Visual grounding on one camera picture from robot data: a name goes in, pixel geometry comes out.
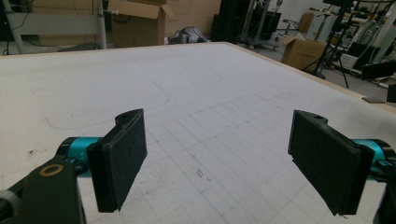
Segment large cardboard box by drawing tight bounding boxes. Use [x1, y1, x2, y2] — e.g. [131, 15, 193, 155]
[164, 0, 222, 38]

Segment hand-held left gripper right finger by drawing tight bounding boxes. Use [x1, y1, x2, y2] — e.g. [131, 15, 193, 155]
[288, 109, 389, 217]

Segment white foam mat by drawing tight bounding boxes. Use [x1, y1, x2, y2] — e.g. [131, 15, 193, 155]
[0, 41, 396, 224]

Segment small cardboard box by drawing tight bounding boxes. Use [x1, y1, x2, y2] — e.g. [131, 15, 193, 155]
[280, 35, 328, 73]

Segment white metal stand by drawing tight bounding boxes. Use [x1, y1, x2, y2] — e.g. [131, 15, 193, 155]
[0, 0, 108, 55]

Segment black tripod stand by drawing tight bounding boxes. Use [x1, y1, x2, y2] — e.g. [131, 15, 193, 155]
[301, 0, 363, 89]

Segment open cardboard box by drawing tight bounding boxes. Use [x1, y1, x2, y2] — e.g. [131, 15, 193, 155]
[107, 0, 176, 49]

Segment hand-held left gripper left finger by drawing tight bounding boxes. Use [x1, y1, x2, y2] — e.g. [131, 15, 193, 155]
[66, 107, 149, 214]

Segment black equipment rack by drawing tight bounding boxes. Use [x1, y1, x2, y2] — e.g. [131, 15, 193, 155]
[210, 0, 283, 49]

